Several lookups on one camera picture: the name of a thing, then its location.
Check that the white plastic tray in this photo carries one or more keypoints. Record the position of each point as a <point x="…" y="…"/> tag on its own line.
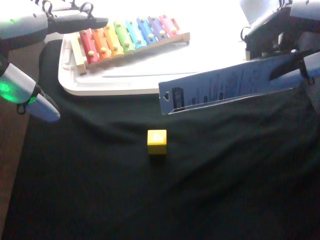
<point x="150" y="80"/>

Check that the white paper label card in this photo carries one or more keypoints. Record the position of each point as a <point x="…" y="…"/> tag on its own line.
<point x="225" y="82"/>

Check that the yellow wooden cube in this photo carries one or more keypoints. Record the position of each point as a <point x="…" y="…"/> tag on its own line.
<point x="157" y="140"/>

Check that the rainbow wooden xylophone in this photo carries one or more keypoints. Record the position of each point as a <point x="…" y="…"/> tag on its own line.
<point x="120" y="37"/>

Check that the black table cloth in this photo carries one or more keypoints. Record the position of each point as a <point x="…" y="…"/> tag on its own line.
<point x="200" y="187"/>

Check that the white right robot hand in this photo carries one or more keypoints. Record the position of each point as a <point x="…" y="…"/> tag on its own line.
<point x="265" y="32"/>

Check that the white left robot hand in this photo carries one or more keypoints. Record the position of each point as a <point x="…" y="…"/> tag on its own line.
<point x="22" y="27"/>

